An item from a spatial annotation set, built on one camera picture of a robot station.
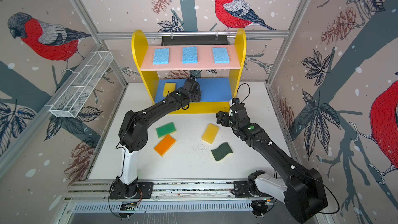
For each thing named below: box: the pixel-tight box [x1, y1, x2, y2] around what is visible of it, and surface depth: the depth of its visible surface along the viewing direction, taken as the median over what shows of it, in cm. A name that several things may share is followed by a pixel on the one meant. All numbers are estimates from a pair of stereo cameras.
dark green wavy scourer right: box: [210, 142, 234, 162], surface depth 87 cm
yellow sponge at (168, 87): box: [162, 82, 177, 97], surface depth 99 cm
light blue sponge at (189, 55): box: [182, 46, 198, 64], surface depth 78 cm
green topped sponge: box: [155, 121, 177, 139], surface depth 96 cm
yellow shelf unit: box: [131, 28, 248, 115], surface depth 79 cm
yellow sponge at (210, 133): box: [201, 123, 220, 145], surface depth 97 cm
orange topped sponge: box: [153, 134, 177, 158], surface depth 89 cm
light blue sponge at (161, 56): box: [152, 47, 170, 65], surface depth 78 cm
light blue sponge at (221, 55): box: [212, 47, 231, 64], surface depth 78 cm
